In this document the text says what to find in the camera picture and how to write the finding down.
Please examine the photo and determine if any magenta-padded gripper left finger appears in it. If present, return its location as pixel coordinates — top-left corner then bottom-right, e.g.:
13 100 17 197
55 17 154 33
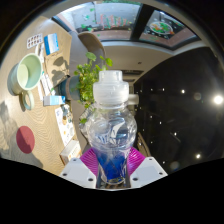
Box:
59 147 101 188

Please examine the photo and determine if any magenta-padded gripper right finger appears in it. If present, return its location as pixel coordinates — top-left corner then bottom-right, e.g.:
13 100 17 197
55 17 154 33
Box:
125 146 169 189

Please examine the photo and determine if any clear blue-labelled drink bottle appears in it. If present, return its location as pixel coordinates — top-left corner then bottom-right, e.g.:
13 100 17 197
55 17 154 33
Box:
85 69 138 187

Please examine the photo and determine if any flat round red coaster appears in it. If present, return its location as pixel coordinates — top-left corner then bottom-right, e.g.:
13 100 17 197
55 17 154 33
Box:
15 125 36 155

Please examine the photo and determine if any small blue-white box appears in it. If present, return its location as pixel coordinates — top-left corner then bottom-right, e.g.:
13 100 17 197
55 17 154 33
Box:
42 94 67 107

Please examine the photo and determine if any green potted plant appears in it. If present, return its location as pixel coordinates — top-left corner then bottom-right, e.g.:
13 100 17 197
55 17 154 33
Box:
54 51 114 126

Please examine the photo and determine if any group of ceiling lights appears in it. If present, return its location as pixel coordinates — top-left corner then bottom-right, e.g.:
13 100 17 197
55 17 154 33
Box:
146 86 224 161

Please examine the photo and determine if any brown paper sheet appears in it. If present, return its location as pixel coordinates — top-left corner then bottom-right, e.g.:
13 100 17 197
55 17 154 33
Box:
44 49 73 88

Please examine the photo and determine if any light green mug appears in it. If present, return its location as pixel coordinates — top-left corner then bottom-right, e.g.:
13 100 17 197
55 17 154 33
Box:
8 53 44 112

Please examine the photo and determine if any blue and white carton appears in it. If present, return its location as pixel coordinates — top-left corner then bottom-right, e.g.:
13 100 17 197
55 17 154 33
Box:
43 32 60 56

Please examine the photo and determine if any white card with dark dots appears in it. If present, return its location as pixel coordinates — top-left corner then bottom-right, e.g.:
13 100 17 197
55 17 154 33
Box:
26 33 44 50

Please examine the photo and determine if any window with festive stickers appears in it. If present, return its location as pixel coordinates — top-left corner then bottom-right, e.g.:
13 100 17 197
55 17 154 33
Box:
51 1 201 51

